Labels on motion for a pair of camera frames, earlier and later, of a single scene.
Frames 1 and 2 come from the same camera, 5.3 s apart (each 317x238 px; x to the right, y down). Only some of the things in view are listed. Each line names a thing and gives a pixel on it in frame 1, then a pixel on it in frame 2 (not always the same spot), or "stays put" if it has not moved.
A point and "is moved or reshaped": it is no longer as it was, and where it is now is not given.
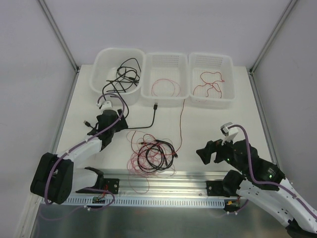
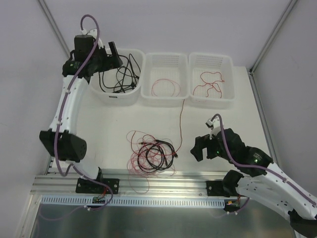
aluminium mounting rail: x=159 y=185 stays put
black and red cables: x=147 y=156 stays put
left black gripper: x=119 y=121 to x=109 y=59
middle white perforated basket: x=165 y=80 stays put
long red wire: x=180 y=127 stays put
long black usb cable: x=127 y=75 is moved or reshaped
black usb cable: x=156 y=155 stays put
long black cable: x=155 y=107 to x=123 y=80
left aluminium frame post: x=59 y=35 stays put
